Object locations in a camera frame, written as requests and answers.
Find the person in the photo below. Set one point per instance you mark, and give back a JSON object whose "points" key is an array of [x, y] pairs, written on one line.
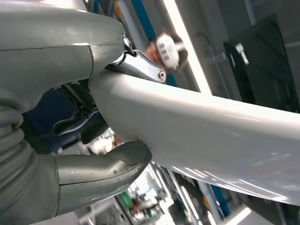
{"points": [[152, 54]]}

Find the black screen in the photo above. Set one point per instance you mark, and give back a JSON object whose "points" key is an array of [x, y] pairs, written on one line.
{"points": [[264, 71]]}

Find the white headset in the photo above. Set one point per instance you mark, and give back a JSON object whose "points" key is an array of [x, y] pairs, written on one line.
{"points": [[167, 51]]}

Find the ceiling light strip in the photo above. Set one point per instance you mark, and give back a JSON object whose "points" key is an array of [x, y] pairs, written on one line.
{"points": [[176, 18]]}

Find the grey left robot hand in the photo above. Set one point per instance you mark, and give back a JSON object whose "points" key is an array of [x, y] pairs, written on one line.
{"points": [[47, 46]]}

